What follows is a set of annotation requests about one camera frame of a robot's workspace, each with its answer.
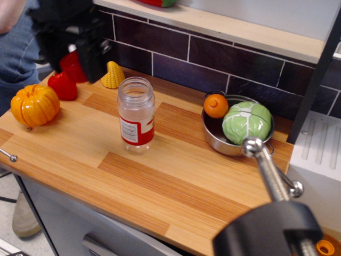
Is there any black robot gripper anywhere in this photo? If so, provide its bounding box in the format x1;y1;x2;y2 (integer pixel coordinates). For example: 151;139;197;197
28;1;111;83

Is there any red plastic cap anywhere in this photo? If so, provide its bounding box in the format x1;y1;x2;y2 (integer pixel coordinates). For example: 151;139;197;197
59;50;88;83

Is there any red toy bell pepper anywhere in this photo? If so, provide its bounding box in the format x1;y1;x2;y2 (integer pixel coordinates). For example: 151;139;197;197
47;71;77;100

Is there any yellow toy corn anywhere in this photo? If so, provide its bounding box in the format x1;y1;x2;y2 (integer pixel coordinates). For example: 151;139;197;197
101;61;125;89

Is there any person leg in jeans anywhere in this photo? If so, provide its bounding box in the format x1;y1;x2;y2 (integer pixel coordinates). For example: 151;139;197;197
1;1;40;115

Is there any orange toy pumpkin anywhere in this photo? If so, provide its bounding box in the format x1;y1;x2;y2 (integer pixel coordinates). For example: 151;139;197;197
11;84;60;127

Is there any clear plastic jar red label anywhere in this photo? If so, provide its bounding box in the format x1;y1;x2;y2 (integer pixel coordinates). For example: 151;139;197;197
117;77;155;155

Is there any red green toy on shelf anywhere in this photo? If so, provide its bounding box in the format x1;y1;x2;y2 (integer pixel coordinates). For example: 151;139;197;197
139;0;177;7

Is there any small metal clamp rod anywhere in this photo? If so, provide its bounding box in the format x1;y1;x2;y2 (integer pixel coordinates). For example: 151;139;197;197
0;149;18;163

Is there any wooden shelf board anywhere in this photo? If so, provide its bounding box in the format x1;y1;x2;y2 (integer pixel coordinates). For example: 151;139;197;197
94;1;325;63

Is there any orange toy fruit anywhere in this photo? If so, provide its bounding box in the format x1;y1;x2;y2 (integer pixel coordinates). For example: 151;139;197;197
204;94;230;118

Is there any small steel pot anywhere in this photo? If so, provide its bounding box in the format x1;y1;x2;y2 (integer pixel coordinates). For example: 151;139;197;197
201;91;274;157

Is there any beige shoe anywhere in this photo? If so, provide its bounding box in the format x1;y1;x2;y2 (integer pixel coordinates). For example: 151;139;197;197
12;192;41;238

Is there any green toy cabbage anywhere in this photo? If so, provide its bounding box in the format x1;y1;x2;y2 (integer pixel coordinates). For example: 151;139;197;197
222;101;272;145

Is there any white toy sink unit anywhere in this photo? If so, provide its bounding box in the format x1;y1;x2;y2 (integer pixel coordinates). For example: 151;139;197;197
289;39;341;185

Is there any black metal clamp with screw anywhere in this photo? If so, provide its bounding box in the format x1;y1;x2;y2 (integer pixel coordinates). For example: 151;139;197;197
213;137;324;255

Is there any grey drawer handle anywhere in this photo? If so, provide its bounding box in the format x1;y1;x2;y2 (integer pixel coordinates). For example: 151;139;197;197
82;236;117;256

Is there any black shelf post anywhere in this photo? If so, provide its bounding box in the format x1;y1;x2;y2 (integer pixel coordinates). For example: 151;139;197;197
287;5;340;144

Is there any orange plastic ring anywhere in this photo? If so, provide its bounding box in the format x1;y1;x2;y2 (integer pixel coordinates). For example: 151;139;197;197
315;239;335;256

